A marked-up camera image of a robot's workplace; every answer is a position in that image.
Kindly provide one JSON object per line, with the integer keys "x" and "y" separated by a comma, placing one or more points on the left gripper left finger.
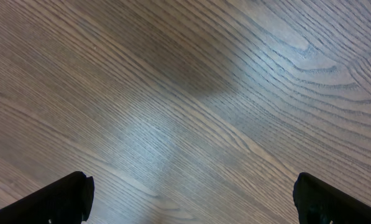
{"x": 67, "y": 200}

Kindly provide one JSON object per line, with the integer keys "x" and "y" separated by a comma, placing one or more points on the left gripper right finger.
{"x": 318, "y": 202}

